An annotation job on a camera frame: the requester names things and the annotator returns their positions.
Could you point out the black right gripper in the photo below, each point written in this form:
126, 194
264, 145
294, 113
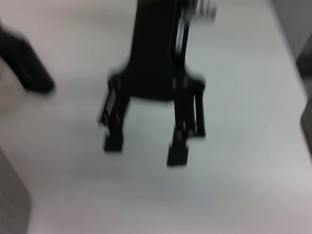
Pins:
156, 61

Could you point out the grey perforated storage basket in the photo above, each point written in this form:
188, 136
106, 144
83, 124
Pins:
12, 195

